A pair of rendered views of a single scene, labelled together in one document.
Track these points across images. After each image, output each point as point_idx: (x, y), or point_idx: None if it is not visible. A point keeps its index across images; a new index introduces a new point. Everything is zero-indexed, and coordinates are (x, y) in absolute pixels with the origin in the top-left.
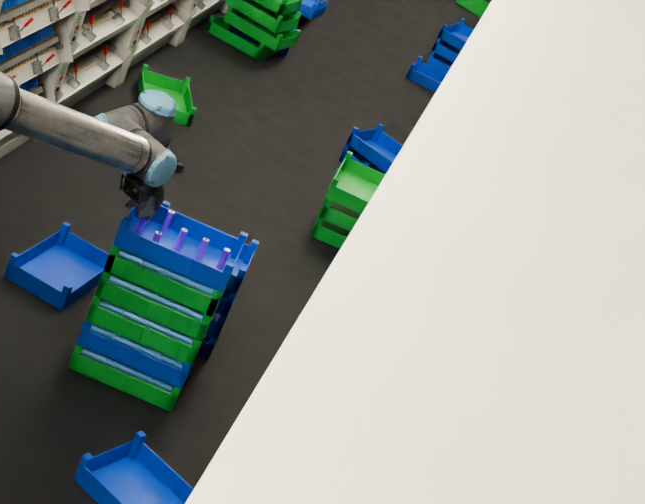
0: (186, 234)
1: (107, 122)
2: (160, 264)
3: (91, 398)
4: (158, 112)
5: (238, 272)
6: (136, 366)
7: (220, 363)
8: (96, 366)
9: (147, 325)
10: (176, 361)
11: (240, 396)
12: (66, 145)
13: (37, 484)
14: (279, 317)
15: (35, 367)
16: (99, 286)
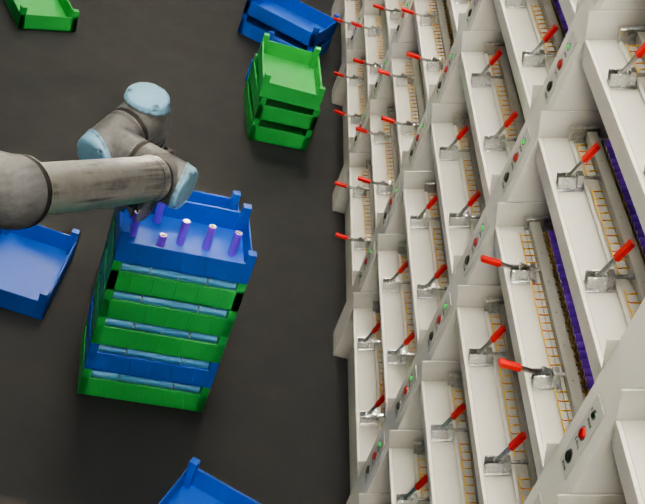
0: (189, 225)
1: (104, 142)
2: (172, 269)
3: (117, 424)
4: (155, 112)
5: None
6: (157, 376)
7: None
8: (110, 385)
9: (164, 333)
10: (201, 361)
11: (260, 367)
12: (95, 207)
13: None
14: (258, 253)
15: (44, 404)
16: (103, 305)
